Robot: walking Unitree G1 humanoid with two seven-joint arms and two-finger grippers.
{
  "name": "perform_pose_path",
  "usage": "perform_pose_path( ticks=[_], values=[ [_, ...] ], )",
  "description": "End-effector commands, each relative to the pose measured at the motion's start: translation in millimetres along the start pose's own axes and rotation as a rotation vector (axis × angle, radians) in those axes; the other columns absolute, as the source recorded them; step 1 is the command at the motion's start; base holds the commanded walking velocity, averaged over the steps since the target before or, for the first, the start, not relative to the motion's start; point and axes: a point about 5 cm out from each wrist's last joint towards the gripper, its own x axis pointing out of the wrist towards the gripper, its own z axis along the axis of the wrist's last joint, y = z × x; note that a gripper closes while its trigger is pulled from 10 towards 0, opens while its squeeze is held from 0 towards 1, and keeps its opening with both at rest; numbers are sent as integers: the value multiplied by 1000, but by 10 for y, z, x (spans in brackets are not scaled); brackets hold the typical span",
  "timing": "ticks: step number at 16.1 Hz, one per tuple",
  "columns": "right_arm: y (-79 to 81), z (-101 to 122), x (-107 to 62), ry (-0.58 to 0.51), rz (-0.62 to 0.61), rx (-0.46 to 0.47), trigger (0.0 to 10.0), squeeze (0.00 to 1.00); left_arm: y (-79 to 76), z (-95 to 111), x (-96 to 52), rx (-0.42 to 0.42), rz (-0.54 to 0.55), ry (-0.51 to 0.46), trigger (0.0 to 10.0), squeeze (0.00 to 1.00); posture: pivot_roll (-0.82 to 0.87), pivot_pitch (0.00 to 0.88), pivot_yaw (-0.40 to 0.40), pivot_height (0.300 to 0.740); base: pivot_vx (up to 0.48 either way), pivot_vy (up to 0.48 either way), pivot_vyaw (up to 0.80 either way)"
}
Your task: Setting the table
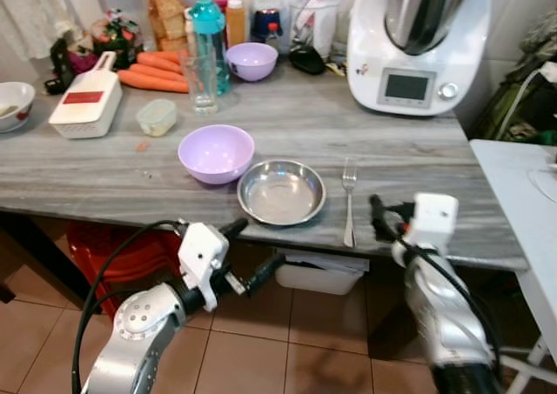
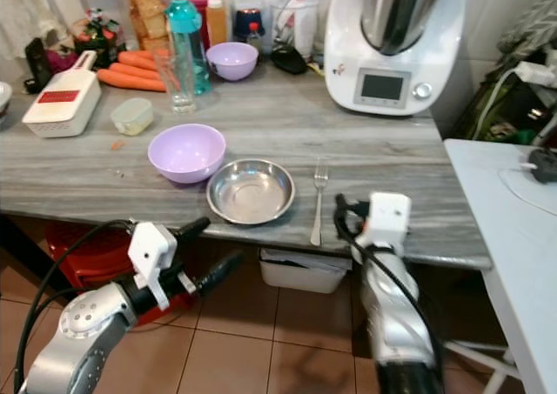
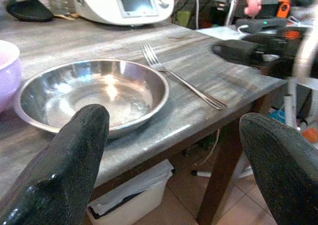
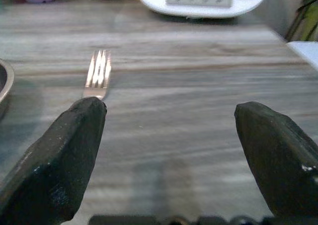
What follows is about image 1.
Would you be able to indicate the white kitchen food processor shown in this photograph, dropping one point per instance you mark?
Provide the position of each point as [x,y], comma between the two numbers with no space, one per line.
[418,63]

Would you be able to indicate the white lace curtain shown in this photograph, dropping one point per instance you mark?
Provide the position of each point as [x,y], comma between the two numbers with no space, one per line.
[26,11]

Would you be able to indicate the round steel plate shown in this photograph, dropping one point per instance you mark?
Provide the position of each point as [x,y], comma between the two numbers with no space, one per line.
[281,192]

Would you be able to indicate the bowl of mixed vegetables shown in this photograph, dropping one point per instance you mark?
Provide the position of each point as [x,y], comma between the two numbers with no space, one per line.
[116,33]

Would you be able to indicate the green and black bag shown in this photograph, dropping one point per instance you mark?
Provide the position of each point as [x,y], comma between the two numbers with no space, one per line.
[522,103]

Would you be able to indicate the dark blue jar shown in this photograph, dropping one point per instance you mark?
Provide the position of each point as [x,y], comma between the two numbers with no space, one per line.
[267,20]

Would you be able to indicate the white power plug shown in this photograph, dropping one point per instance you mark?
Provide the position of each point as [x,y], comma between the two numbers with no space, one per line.
[548,70]

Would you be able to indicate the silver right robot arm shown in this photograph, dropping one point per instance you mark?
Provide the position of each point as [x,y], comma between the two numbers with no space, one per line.
[444,324]

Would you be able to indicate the teal water bottle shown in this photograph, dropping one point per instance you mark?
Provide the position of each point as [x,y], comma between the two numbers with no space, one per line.
[209,24]

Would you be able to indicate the steel fork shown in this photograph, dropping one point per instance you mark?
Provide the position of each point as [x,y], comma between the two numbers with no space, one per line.
[349,204]

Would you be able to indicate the large purple plastic bowl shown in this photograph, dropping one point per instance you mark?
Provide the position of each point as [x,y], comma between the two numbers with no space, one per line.
[216,153]

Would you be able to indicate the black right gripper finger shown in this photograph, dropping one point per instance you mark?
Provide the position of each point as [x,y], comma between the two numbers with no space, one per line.
[383,231]
[377,208]

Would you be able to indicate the red plastic stool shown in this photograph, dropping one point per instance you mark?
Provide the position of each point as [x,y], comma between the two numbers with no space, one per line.
[113,250]

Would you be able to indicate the clear jar of toasts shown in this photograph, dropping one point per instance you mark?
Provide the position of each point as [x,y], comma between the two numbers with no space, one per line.
[167,16]

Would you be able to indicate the short orange carrot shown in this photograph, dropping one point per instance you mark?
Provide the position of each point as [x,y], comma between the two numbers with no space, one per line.
[161,62]

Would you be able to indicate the white utensil jug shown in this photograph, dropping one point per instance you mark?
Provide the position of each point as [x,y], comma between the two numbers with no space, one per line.
[313,24]

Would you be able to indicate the long orange carrot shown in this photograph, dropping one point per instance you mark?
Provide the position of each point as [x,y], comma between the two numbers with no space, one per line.
[152,82]

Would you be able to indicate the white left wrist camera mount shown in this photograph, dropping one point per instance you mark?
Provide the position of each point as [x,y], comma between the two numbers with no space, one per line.
[202,250]

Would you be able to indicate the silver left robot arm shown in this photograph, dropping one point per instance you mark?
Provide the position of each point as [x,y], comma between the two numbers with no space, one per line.
[139,329]

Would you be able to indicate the small black rounded object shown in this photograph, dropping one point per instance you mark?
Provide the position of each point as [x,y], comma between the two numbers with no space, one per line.
[306,59]

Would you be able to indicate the small container pale green lid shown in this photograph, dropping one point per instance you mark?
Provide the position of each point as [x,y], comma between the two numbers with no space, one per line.
[157,117]

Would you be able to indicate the white plastic bin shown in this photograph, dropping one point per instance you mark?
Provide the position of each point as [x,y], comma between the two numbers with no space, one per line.
[322,274]

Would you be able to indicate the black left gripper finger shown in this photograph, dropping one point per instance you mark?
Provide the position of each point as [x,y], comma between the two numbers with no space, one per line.
[265,271]
[233,228]

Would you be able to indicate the white grater box red label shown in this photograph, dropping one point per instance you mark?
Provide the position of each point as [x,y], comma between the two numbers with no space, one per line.
[85,107]

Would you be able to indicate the white side table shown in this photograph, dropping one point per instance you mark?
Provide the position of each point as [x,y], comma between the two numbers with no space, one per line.
[518,211]

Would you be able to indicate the black grinder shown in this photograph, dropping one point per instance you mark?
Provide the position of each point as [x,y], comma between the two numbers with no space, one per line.
[59,63]

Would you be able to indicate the orange sauce bottle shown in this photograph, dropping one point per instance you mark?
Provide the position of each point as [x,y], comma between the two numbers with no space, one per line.
[236,24]

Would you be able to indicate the small purple plastic bowl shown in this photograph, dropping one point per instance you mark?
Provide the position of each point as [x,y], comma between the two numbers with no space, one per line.
[251,62]

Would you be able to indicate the white ceramic bowl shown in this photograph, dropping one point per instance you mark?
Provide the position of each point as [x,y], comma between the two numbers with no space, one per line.
[13,107]

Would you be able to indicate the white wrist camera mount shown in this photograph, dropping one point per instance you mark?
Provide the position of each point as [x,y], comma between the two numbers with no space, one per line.
[432,216]
[202,250]

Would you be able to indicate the clear drinking glass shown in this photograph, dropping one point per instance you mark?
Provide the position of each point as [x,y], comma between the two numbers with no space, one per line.
[202,88]

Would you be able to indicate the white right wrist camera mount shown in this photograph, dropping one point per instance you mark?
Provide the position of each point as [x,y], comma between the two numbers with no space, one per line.
[432,216]

